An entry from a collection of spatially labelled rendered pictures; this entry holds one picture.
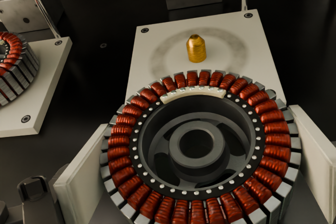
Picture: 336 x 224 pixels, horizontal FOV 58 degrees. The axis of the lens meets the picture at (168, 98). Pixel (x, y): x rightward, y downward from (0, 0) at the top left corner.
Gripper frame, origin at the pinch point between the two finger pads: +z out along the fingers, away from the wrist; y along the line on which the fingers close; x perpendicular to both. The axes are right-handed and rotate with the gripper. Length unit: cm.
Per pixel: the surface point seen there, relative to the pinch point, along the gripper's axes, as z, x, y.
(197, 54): 14.9, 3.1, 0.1
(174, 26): 21.8, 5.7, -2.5
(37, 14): 26.1, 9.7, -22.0
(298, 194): 3.7, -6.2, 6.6
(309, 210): 2.6, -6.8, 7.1
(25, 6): 25.4, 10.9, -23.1
